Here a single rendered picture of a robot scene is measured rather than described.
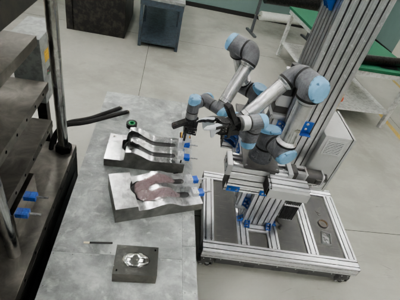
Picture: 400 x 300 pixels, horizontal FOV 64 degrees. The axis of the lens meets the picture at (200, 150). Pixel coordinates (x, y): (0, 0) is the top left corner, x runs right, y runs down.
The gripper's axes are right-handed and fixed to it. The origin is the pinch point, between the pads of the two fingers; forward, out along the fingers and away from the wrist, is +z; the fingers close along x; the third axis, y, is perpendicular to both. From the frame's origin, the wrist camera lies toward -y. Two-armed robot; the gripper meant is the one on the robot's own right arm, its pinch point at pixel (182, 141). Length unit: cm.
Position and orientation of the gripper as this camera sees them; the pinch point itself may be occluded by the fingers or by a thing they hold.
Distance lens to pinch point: 214.5
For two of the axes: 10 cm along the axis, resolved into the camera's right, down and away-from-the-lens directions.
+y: 9.8, 1.2, 1.6
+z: -2.0, 7.5, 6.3
